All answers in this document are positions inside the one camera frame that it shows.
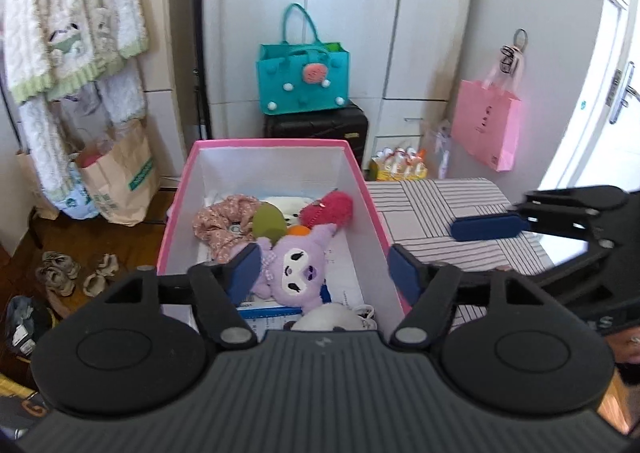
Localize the pink floral scrunchie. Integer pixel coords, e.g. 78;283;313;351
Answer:
192;194;262;263

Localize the purple plush toy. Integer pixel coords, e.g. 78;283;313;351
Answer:
250;223;337;314

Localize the green plush ball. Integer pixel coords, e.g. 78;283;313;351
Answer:
252;202;288;245

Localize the orange plush ball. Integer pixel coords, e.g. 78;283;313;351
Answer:
288;225;311;236

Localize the white brown cat plush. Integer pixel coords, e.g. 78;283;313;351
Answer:
291;303;378;332

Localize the red fuzzy plush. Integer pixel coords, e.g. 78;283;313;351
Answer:
299;191;354;229

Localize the white soft cotton tissue pack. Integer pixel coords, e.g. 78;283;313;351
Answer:
262;196;314;228

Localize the striped tablecloth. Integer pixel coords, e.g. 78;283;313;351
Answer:
364;176;557;329

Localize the pink storage box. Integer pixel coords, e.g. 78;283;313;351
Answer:
155;137;412;339

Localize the drink bottle multipack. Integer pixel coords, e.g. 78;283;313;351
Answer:
368;146;427;182

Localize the clear plastic bag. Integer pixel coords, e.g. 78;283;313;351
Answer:
423;120;451;180

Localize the pink paper shopping bag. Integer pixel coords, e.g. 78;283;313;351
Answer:
451;66;523;172

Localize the white door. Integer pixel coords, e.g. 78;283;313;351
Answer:
540;0;639;191

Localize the brown paper bag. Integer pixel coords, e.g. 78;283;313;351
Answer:
75;120;160;227

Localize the black suitcase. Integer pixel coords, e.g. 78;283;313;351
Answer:
262;102;369;165

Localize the beige sandal pair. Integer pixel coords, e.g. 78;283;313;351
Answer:
35;251;119;298

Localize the wooden cabinet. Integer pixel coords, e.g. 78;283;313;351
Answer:
138;0;198;187

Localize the teal felt tote bag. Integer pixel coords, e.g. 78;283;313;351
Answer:
256;3;350;116

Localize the grey three-door wardrobe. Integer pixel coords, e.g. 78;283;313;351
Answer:
200;0;470;154

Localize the white green knit cardigan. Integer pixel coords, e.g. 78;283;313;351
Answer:
3;0;149;204

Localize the wall hook with keyring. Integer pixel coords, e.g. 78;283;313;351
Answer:
499;28;528;76

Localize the silver door handle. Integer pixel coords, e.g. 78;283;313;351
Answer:
605;61;639;124

